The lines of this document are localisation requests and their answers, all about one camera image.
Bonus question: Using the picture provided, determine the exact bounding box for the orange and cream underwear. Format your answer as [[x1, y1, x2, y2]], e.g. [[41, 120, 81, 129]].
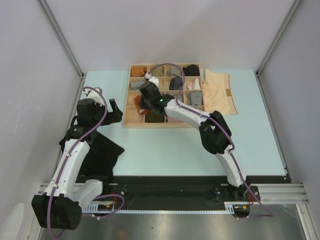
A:
[[133, 95, 148, 116]]

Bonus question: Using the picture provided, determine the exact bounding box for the black garment pile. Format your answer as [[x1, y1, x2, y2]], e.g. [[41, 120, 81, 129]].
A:
[[58, 129, 126, 177]]

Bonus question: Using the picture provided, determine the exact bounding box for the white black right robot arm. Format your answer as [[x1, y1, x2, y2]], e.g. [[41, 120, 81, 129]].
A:
[[139, 81, 252, 201]]

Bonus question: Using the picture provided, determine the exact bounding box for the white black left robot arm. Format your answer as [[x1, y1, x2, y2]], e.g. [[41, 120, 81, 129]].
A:
[[31, 98, 125, 230]]

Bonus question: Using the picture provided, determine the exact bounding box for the dark green rolled underwear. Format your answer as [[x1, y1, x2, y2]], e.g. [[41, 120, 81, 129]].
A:
[[144, 111, 165, 123]]

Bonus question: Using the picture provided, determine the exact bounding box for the grey rolled underwear middle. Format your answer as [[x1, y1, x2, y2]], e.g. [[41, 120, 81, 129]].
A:
[[168, 93, 184, 102]]

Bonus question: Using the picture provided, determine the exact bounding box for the grey rolled underwear left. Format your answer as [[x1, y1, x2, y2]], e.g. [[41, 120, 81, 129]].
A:
[[129, 80, 145, 91]]

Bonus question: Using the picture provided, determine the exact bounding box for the navy striped rolled underwear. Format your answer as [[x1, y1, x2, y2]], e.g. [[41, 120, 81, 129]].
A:
[[169, 76, 183, 91]]

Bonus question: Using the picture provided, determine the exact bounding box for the olive rolled underwear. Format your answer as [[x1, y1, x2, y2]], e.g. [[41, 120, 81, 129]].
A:
[[151, 65, 165, 77]]

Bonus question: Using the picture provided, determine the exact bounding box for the grey rolled underwear top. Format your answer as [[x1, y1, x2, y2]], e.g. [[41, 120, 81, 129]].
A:
[[166, 65, 182, 77]]

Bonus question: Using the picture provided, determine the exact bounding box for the orange rolled underwear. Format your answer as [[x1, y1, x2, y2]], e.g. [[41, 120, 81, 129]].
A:
[[130, 66, 147, 77]]

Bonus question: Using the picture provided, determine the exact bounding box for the grey striped rolled underwear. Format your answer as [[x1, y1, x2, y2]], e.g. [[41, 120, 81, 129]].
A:
[[187, 91, 203, 106]]

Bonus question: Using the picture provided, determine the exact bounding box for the pink white rolled underwear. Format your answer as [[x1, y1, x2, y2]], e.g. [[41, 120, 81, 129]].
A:
[[186, 78, 201, 91]]

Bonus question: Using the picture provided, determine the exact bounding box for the black rolled underwear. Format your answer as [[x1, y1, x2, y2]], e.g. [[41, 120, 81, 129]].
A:
[[182, 64, 200, 77]]

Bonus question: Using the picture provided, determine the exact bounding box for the peach underwear flat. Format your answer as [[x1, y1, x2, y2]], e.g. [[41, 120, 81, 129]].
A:
[[202, 69, 238, 116]]

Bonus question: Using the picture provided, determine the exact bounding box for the wooden grid organizer tray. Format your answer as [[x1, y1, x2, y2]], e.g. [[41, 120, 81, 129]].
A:
[[122, 62, 209, 130]]

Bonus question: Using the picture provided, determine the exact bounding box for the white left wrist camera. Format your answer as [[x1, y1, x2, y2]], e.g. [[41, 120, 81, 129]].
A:
[[82, 87, 105, 106]]

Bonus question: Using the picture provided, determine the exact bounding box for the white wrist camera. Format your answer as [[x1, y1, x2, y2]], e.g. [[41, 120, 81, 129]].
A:
[[144, 73, 160, 88], [82, 87, 105, 106]]

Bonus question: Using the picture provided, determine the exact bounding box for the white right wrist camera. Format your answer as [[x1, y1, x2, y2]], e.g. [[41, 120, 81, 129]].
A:
[[144, 73, 160, 88]]

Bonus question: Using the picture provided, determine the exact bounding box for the aluminium corner post left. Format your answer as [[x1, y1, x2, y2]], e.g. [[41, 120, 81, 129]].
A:
[[36, 0, 85, 80]]

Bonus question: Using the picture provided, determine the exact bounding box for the aluminium corner post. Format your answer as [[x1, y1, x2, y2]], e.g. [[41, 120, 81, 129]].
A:
[[36, 0, 85, 80], [255, 0, 304, 78]]

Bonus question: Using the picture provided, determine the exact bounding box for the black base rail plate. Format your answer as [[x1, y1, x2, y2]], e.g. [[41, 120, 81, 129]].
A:
[[51, 174, 293, 212]]

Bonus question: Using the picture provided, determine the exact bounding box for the white slotted cable duct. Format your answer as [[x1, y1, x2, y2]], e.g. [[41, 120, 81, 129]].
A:
[[82, 201, 250, 216]]

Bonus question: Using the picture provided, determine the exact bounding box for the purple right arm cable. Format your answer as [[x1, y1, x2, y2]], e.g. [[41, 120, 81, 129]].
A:
[[145, 62, 275, 218]]

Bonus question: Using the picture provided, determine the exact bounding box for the aluminium frame profile front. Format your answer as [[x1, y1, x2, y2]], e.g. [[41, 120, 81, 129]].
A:
[[34, 181, 311, 205]]

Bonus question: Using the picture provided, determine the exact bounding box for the aluminium corner post right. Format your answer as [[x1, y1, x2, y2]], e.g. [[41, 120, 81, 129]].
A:
[[255, 0, 304, 78]]

